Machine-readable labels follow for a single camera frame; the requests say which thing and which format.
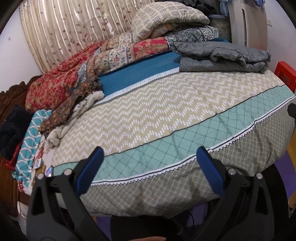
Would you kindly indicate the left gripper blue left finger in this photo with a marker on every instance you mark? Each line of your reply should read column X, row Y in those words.
column 86, row 170

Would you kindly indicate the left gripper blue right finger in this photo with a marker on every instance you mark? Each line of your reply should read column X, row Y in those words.
column 213, row 170

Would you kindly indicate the grey puffer jacket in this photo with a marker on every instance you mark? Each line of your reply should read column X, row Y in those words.
column 220, row 57

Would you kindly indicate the cream fleece blanket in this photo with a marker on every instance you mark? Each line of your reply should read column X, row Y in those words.
column 54, row 137

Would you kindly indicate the patterned beige teal bedsheet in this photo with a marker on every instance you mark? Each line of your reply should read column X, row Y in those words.
column 153, row 119

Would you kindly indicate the teal white patterned pillow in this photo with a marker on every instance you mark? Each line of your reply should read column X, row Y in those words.
column 23, row 169

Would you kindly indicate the dark navy garment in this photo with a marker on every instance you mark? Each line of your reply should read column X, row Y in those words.
column 13, row 130

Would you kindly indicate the red floral patchwork quilt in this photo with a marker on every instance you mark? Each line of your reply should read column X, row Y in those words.
column 69, row 83

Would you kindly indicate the carved wooden headboard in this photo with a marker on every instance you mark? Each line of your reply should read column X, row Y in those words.
column 16, row 95

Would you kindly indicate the red box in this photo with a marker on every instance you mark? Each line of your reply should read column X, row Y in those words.
column 287, row 74

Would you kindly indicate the beige leaf print curtain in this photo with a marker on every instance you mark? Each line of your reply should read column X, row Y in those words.
column 57, row 29

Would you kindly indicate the folded cream dotted comforter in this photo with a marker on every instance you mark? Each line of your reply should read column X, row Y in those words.
column 155, row 19

